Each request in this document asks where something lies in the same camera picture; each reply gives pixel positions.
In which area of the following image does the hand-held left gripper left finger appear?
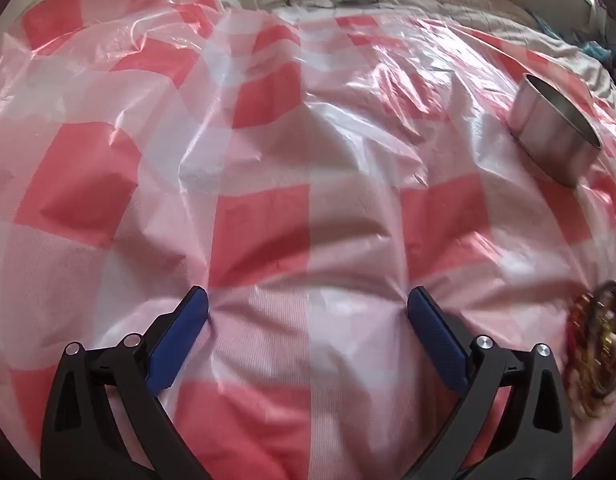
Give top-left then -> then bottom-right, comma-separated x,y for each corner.
40,286 -> 209,480

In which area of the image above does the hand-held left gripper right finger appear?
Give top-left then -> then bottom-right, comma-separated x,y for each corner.
407,286 -> 574,480

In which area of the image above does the amber bead bracelet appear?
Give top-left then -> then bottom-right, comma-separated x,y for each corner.
565,290 -> 616,401

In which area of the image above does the round steel bowl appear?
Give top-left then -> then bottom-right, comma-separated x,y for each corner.
508,73 -> 605,188

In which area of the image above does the pink checkered plastic sheet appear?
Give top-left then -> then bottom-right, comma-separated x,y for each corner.
0,0 -> 616,480

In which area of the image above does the blue plastic bag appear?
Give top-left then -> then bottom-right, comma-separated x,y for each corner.
535,15 -> 614,61

